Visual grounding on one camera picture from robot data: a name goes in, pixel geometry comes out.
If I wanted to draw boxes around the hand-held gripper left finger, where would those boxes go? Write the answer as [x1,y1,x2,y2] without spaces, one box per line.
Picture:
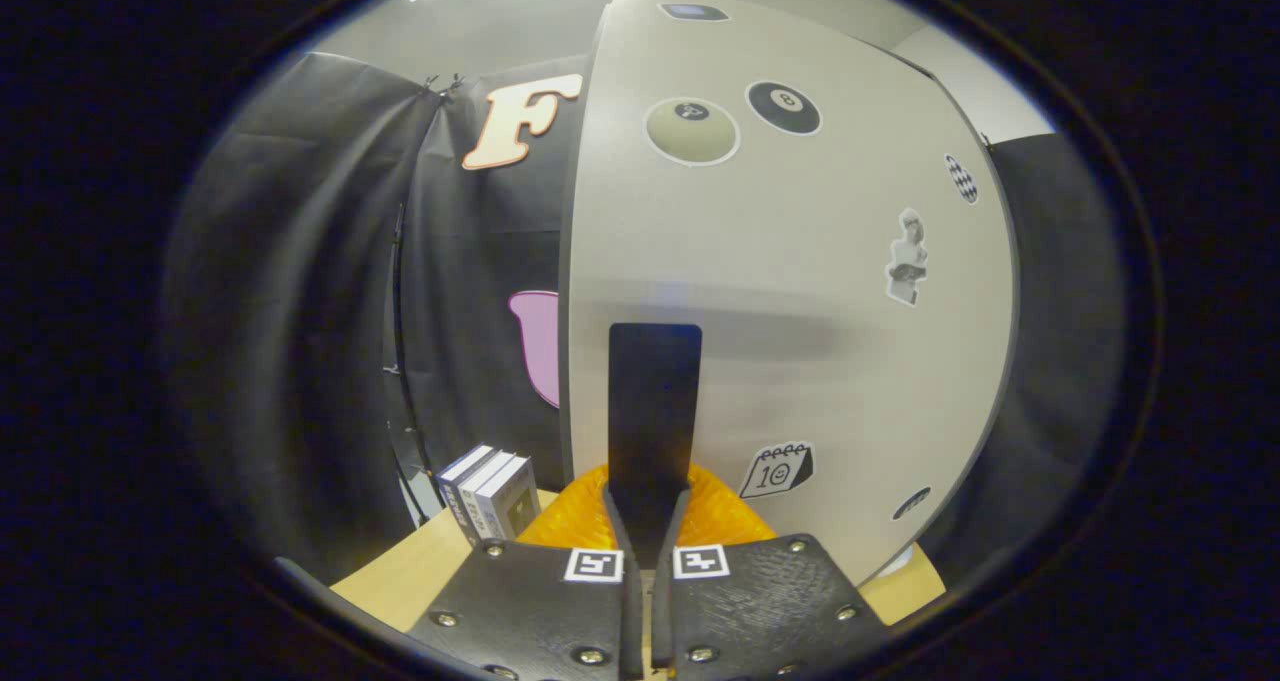
[408,461,646,681]

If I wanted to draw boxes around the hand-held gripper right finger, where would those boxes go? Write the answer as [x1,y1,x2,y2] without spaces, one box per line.
[650,464,889,681]

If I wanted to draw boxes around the black door handle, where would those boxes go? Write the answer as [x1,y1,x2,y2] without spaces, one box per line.
[607,323,703,570]

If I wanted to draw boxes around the grey cover book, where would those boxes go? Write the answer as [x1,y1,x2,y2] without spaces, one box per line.
[470,454,542,544]

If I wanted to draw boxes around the white spine book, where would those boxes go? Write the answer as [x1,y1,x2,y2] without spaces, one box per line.
[455,449,516,544]

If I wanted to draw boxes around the black backdrop cloth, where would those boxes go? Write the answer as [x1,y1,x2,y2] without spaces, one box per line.
[165,51,1126,592]

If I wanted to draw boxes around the dark grey cabinet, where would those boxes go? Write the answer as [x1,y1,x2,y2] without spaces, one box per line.
[555,0,1023,587]

